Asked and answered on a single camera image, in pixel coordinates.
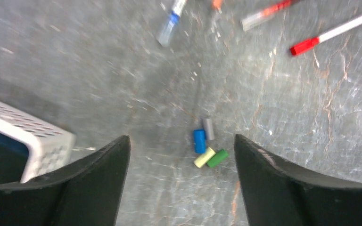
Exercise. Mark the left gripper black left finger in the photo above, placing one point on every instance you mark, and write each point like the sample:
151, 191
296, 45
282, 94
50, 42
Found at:
86, 192

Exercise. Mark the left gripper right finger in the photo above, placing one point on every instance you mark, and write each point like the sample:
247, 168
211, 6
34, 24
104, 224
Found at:
278, 192

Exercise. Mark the green pen cap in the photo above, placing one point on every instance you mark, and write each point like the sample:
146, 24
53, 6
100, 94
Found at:
218, 158

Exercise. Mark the yellow pen cap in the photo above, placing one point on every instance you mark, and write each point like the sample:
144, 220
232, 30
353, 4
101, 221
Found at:
204, 158

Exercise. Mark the grey pen cap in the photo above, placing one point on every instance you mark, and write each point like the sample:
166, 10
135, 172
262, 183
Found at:
208, 128

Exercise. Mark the red cap white pen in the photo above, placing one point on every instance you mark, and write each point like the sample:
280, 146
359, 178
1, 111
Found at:
310, 43

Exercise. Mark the dark red slim pen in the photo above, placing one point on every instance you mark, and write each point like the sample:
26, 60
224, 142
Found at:
254, 19

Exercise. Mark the brown cap pen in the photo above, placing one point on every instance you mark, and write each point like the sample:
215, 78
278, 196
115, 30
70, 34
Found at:
216, 5

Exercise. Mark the blue cap silver pen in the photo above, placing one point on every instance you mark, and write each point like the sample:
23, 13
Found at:
165, 35

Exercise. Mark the white plastic basket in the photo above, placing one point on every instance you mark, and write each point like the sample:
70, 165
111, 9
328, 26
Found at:
46, 146

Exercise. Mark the black item in basket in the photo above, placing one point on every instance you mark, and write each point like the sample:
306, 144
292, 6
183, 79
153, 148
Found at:
13, 159

